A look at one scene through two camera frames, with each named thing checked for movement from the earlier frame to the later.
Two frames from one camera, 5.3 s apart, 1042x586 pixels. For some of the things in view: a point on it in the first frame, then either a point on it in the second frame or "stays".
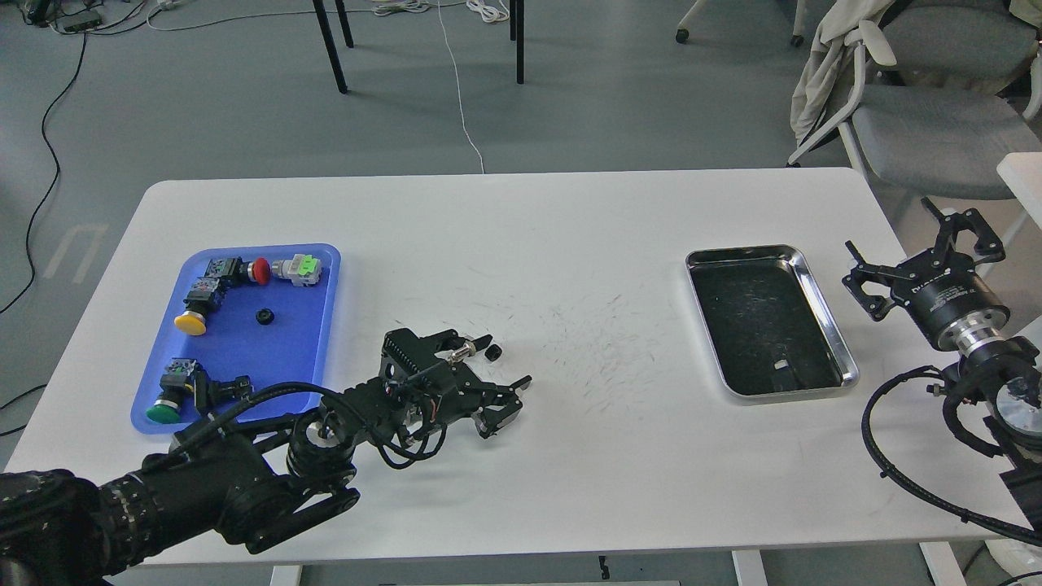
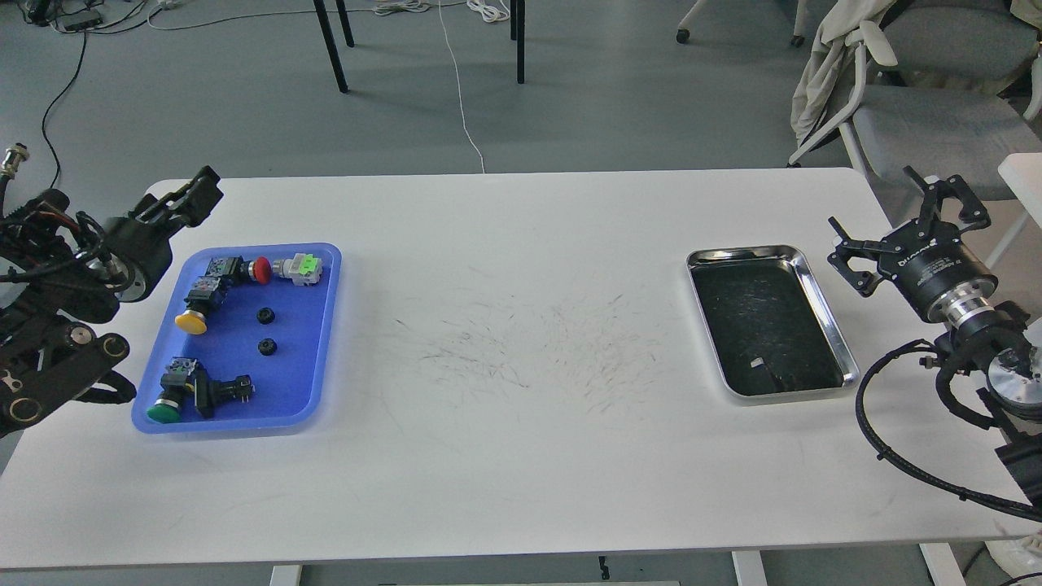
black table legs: [517, 27] stays
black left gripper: [432, 394] -> [137, 252]
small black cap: [493, 352] -> [267, 347]
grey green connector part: [304, 270] stays
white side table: [1022, 171] stays
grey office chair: [964, 91] stays
